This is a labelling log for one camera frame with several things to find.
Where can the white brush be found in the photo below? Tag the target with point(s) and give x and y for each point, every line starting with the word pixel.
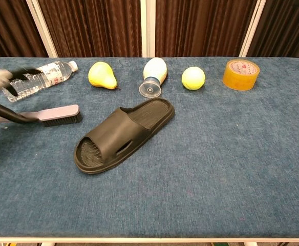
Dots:
pixel 60 112

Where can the brown pleated screen panel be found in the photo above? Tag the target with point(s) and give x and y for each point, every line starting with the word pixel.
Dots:
pixel 8 28
pixel 93 28
pixel 285 28
pixel 200 28

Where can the clear plastic water bottle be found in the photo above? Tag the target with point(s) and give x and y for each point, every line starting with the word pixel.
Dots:
pixel 52 74

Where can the yellow pear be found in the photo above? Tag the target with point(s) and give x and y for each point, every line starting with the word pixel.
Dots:
pixel 102 75

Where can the black rubber slipper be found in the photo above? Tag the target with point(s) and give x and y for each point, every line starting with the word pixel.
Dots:
pixel 118 133

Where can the white squeeze bottle clear cap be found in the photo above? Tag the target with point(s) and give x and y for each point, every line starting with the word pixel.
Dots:
pixel 154 70

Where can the yellow ball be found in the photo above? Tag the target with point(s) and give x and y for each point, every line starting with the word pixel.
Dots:
pixel 193 78

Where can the blue table mat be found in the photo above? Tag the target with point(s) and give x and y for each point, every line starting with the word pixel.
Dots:
pixel 203 166

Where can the brown packing tape roll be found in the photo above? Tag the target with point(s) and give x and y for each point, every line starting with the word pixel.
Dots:
pixel 240 79

